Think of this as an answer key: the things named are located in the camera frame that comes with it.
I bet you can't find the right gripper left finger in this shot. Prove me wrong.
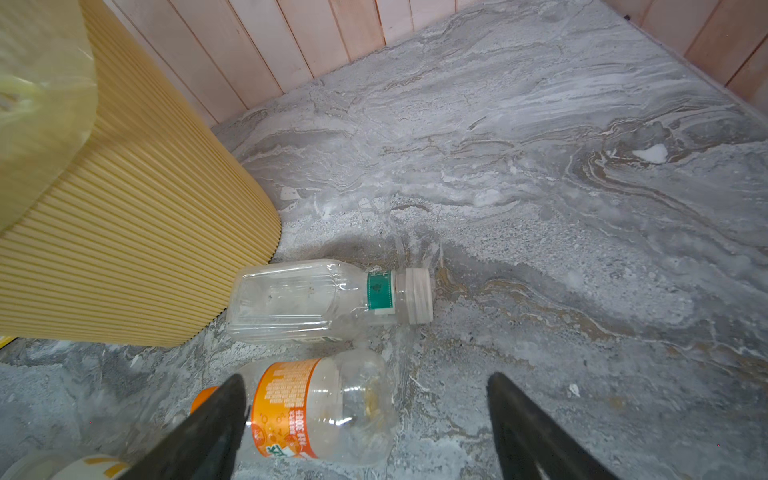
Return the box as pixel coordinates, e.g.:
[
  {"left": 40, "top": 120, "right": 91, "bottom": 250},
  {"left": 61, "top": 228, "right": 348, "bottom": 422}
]
[{"left": 122, "top": 374, "right": 247, "bottom": 480}]

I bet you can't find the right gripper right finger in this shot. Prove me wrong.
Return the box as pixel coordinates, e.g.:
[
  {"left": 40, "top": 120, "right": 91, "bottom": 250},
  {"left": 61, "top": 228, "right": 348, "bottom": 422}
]
[{"left": 487, "top": 372, "right": 617, "bottom": 480}]

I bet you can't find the orange label clear bottle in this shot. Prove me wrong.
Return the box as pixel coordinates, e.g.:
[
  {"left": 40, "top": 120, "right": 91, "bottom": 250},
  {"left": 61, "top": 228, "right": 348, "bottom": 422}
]
[{"left": 190, "top": 349, "right": 398, "bottom": 467}]

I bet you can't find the clear bottle white label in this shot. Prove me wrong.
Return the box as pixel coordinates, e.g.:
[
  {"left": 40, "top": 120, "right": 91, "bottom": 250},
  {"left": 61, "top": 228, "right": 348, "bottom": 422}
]
[{"left": 1, "top": 451, "right": 130, "bottom": 480}]

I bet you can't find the clear bottle green ring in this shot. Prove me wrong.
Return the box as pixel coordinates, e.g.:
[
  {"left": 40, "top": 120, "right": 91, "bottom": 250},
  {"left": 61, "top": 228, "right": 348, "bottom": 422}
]
[{"left": 225, "top": 258, "right": 435, "bottom": 344}]

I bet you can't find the yellow plastic waste bin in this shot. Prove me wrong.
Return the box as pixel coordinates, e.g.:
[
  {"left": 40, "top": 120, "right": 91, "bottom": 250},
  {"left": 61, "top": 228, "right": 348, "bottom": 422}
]
[{"left": 1, "top": 1, "right": 281, "bottom": 347}]

